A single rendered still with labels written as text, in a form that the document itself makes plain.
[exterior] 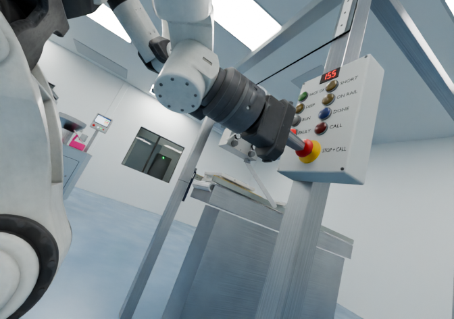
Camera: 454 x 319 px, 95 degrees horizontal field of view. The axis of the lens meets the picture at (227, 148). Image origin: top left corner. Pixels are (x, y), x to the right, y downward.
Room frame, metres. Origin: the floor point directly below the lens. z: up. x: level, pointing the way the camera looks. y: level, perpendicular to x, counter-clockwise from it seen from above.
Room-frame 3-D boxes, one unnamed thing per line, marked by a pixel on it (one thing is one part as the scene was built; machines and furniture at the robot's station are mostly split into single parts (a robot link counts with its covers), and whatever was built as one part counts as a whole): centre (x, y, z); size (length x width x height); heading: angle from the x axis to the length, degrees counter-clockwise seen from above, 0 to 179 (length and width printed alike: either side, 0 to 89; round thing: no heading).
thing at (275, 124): (0.34, -0.03, 0.87); 0.12 x 0.10 x 0.13; 115
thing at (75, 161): (2.99, 2.10, 0.38); 0.63 x 0.57 x 0.76; 114
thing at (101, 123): (3.20, 1.96, 1.07); 0.23 x 0.10 x 0.62; 114
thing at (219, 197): (1.51, -0.54, 0.76); 1.30 x 0.29 x 0.10; 115
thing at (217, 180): (1.39, -0.59, 0.83); 1.32 x 0.02 x 0.03; 115
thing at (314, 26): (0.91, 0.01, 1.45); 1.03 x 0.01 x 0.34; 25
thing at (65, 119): (3.02, 2.16, 0.95); 0.49 x 0.36 x 0.38; 114
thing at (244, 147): (1.16, -0.07, 1.12); 0.22 x 0.11 x 0.20; 115
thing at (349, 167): (0.41, -0.19, 0.95); 0.17 x 0.06 x 0.26; 25
